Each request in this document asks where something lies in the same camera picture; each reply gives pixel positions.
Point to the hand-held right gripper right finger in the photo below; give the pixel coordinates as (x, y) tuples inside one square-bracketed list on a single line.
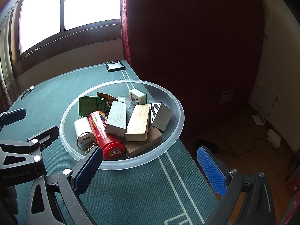
[(211, 171)]

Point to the clear plastic bowl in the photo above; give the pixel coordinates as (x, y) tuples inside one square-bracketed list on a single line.
[(164, 93)]

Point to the white box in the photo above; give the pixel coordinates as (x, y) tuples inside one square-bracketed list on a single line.
[(274, 138)]

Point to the beige patterned curtain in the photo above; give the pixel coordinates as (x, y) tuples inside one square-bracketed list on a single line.
[(7, 91)]

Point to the green and white mahjong tile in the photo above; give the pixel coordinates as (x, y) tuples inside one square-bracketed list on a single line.
[(138, 96)]

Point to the red curtain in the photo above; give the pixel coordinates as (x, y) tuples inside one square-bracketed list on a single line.
[(187, 51)]

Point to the small white rack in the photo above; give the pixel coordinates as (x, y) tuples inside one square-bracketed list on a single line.
[(259, 119)]

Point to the person's left forearm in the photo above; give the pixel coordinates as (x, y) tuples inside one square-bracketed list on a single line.
[(8, 204)]

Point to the long white stone block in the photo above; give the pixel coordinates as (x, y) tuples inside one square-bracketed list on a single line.
[(116, 118)]

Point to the wristwatch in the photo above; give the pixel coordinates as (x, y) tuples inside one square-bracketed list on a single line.
[(31, 88)]

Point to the orange brown card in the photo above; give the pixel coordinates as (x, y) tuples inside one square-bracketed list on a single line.
[(109, 98)]

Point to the white wall panel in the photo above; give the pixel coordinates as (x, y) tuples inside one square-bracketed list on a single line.
[(262, 96)]

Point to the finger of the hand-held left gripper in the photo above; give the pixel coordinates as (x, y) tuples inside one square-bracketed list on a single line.
[(15, 117), (46, 134)]

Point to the red box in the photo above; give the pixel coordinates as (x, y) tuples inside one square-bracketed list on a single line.
[(293, 182)]

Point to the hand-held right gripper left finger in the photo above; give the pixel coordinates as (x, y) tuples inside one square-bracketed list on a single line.
[(88, 168)]

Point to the wooden framed window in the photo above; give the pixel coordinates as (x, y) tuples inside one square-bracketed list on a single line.
[(42, 16)]

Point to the white plug charger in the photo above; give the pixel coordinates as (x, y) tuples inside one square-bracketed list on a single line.
[(82, 129)]

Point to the brown wooden block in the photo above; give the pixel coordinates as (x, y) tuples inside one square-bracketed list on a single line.
[(147, 143)]

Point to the light wooden block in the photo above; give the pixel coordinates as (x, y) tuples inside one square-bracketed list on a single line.
[(138, 121)]

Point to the white cube block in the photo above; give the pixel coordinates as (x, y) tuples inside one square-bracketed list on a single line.
[(164, 118)]

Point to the red can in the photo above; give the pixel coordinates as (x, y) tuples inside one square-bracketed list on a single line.
[(103, 131)]

